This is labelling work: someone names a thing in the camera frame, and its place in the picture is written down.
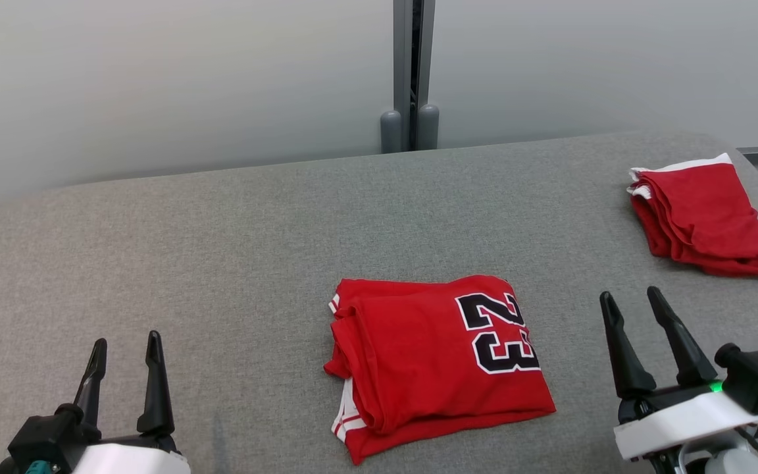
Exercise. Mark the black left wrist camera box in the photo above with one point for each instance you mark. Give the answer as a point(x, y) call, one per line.
point(43, 438)

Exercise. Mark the teal left camera connector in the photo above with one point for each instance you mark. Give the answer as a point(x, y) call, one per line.
point(38, 467)

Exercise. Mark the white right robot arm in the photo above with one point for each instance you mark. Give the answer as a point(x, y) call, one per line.
point(714, 464)

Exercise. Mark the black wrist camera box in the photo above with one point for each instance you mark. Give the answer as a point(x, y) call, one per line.
point(757, 375)
point(43, 438)

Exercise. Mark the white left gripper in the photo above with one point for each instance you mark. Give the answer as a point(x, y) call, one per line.
point(129, 459)

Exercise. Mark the grey metal partition post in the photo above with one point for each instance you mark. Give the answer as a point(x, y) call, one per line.
point(405, 66)

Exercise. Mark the red and white jersey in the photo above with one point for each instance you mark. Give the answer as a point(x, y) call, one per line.
point(418, 362)

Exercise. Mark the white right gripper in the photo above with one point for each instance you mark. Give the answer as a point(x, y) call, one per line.
point(682, 421)

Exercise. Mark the folded red garment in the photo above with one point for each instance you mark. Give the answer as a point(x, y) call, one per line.
point(701, 210)

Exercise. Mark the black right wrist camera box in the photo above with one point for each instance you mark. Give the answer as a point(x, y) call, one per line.
point(757, 375)

